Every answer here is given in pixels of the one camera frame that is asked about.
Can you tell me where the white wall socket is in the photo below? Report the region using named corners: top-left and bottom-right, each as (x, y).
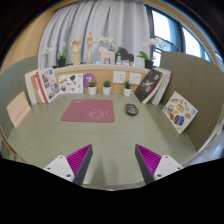
top-left (112, 70), bottom-right (127, 84)
top-left (128, 71), bottom-right (142, 86)

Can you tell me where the red and white magazine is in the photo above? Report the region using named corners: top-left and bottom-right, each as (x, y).
top-left (35, 67), bottom-right (61, 104)

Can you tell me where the white orchid in black pot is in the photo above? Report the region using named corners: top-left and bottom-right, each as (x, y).
top-left (136, 37), bottom-right (165, 70)
top-left (98, 35), bottom-right (121, 58)
top-left (42, 41), bottom-right (69, 69)

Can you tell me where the black horse figurine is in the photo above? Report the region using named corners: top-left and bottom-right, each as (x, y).
top-left (116, 46), bottom-right (135, 66)

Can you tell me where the small succulent in white pot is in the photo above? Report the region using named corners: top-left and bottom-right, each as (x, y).
top-left (87, 80), bottom-right (98, 96)
top-left (102, 79), bottom-right (112, 96)
top-left (123, 80), bottom-right (133, 97)

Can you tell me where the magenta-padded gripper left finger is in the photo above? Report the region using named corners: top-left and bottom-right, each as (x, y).
top-left (43, 143), bottom-right (94, 187)

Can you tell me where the wooden hand model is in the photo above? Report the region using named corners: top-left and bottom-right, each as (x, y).
top-left (69, 38), bottom-right (83, 66)

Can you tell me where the beige card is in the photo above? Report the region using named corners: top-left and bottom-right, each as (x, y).
top-left (6, 91), bottom-right (32, 129)

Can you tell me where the white stone ledge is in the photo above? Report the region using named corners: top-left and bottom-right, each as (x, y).
top-left (52, 63), bottom-right (151, 75)

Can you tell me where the pink mouse pad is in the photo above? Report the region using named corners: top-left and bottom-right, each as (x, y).
top-left (60, 98), bottom-right (116, 124)

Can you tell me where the grey curtain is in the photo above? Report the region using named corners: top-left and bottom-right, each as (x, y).
top-left (37, 0), bottom-right (156, 70)

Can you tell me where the food sticker sheet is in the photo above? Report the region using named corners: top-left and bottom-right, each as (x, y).
top-left (162, 91), bottom-right (199, 135)

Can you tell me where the window with dark frame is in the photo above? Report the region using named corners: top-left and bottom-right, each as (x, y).
top-left (146, 6), bottom-right (214, 68)

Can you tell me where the wooden artist mannequin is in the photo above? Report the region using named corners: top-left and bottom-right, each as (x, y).
top-left (85, 31), bottom-right (98, 64)

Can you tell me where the white sticker sheet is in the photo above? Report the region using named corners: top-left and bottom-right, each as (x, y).
top-left (58, 73), bottom-right (84, 95)

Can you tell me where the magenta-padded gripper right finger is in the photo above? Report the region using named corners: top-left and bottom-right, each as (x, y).
top-left (134, 143), bottom-right (184, 185)

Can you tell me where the pink horse figurine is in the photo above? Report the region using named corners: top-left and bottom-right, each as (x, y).
top-left (97, 46), bottom-right (116, 65)

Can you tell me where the grey computer mouse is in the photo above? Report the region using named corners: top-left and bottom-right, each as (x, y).
top-left (125, 103), bottom-right (139, 117)

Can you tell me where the round purple sticker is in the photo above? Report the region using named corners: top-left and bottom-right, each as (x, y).
top-left (82, 72), bottom-right (98, 89)

